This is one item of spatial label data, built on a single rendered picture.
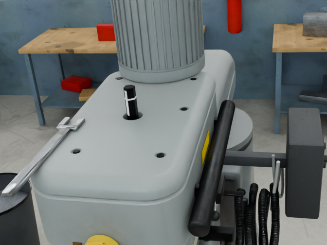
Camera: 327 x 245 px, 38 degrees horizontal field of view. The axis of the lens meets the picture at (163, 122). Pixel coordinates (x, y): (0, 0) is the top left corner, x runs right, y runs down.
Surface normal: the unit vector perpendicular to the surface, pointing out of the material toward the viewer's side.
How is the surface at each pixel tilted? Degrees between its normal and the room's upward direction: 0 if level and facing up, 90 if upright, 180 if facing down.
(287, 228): 0
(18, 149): 0
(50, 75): 90
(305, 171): 90
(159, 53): 90
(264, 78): 90
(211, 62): 0
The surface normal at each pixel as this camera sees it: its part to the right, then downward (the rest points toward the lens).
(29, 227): 0.94, 0.14
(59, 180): -0.22, -0.30
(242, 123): -0.08, -0.89
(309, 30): -0.42, 0.44
